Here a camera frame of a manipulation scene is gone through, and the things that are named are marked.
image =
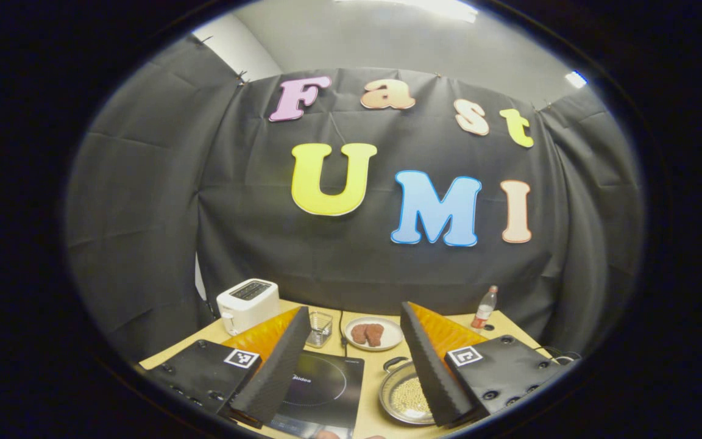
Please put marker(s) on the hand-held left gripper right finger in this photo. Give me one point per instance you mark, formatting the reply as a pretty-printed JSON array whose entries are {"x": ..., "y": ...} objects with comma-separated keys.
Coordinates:
[{"x": 427, "y": 366}]

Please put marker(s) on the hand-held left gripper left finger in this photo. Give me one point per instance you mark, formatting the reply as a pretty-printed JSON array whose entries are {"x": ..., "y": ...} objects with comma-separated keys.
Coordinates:
[{"x": 278, "y": 366}]

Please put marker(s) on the black induction cooktop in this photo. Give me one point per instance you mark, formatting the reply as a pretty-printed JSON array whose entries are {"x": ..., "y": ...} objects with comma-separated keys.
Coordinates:
[{"x": 326, "y": 390}]

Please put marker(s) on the pile of yellow soybeans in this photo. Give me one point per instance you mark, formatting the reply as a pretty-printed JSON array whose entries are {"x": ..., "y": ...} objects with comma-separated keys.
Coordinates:
[{"x": 415, "y": 396}]

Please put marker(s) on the white round plate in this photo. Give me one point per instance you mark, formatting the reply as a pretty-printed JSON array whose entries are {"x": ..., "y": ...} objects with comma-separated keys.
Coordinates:
[{"x": 390, "y": 335}]

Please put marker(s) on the clear glass cup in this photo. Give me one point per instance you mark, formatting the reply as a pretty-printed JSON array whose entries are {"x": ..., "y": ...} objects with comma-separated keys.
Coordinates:
[{"x": 319, "y": 330}]

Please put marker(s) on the brown meat piece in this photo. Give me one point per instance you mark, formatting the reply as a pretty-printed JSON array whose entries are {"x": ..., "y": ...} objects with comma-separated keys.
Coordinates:
[
  {"x": 359, "y": 334},
  {"x": 375, "y": 335}
]

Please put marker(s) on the white toaster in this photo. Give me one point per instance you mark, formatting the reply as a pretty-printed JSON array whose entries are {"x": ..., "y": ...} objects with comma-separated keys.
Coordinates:
[{"x": 247, "y": 305}]

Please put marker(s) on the clear bottle with red label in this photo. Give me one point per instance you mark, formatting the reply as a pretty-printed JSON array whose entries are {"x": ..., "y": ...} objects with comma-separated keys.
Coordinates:
[{"x": 485, "y": 308}]

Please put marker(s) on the black backdrop cloth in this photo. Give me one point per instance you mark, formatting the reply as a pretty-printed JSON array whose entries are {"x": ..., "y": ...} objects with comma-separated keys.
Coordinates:
[{"x": 253, "y": 231}]

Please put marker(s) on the small ceiling light panel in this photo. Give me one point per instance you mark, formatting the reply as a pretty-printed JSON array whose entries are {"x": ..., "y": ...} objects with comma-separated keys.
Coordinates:
[{"x": 576, "y": 79}]

